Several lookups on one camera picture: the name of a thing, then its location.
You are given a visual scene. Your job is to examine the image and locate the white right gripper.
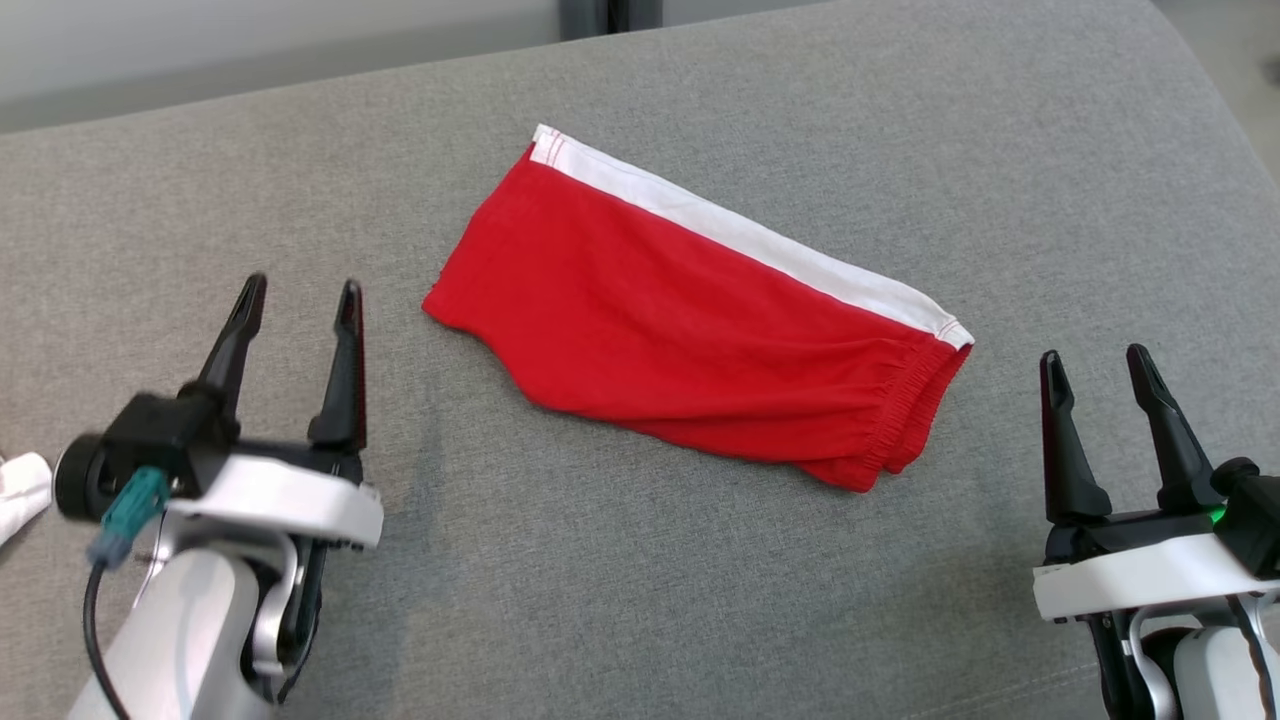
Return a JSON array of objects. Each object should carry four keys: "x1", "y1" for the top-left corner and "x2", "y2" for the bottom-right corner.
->
[{"x1": 1032, "y1": 343, "x2": 1280, "y2": 720}]

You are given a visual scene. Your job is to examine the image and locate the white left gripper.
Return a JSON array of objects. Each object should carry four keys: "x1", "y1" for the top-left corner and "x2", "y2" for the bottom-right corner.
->
[{"x1": 163, "y1": 272, "x2": 385, "y2": 703}]

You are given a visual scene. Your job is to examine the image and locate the red jersey with white sleeves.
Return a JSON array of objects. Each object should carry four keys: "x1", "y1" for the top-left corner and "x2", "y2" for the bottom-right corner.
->
[{"x1": 0, "y1": 452, "x2": 54, "y2": 547}]

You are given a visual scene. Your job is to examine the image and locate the red shorts with white stripe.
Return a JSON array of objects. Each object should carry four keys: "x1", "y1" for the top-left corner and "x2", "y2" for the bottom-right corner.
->
[{"x1": 421, "y1": 123, "x2": 976, "y2": 494}]

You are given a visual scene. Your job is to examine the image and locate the teal cable connector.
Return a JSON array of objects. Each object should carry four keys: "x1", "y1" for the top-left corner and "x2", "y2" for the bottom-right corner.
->
[{"x1": 87, "y1": 465, "x2": 172, "y2": 571}]

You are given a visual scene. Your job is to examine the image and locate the thin black cable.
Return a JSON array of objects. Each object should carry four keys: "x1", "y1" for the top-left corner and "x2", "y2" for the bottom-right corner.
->
[{"x1": 82, "y1": 560, "x2": 133, "y2": 720}]

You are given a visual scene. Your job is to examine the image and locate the grey metal partition post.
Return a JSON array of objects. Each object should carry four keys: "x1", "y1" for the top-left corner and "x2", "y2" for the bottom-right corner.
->
[{"x1": 558, "y1": 0, "x2": 667, "y2": 41}]

